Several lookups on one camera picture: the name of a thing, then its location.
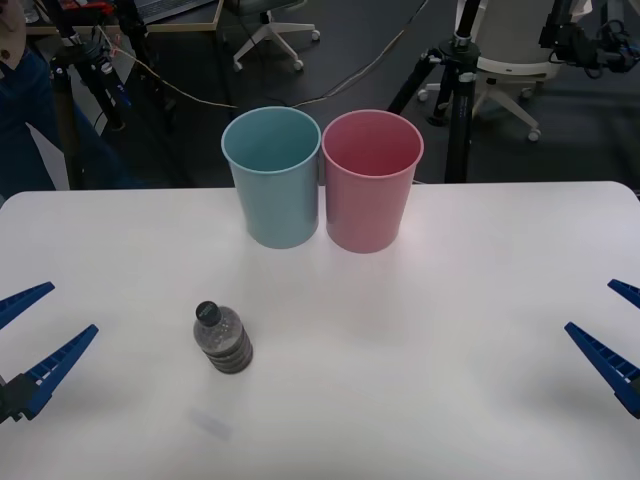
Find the wooden edged desk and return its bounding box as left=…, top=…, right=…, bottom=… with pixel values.
left=24, top=0, right=226, bottom=36

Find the person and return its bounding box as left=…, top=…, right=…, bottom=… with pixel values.
left=0, top=0, right=151, bottom=191

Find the pale blue plastic bin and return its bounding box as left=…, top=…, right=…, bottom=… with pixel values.
left=221, top=106, right=322, bottom=250

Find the black tripod with blue marks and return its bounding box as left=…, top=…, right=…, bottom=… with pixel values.
left=47, top=0, right=176, bottom=191

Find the thin yellow cable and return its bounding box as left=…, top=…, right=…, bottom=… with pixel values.
left=97, top=24, right=431, bottom=109

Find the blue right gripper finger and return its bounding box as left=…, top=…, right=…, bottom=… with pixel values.
left=607, top=278, right=640, bottom=309
left=563, top=321, right=640, bottom=419

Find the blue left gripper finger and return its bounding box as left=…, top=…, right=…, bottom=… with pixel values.
left=0, top=324, right=100, bottom=422
left=0, top=281, right=55, bottom=331

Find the black device with cables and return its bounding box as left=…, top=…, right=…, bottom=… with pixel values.
left=537, top=0, right=640, bottom=79

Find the black tripod with grey collar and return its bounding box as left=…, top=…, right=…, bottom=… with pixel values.
left=387, top=0, right=481, bottom=184

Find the grey laptop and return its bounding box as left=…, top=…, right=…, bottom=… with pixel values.
left=134, top=0, right=216, bottom=24

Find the white office chair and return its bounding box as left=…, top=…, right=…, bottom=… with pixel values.
left=417, top=0, right=561, bottom=144

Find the white office chair base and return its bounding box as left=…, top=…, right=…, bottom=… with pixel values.
left=232, top=0, right=321, bottom=74

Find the pink plastic bin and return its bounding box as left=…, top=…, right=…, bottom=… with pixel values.
left=321, top=110, right=425, bottom=255

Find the small dark plastic bottle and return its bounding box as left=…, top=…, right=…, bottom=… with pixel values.
left=192, top=299, right=254, bottom=375

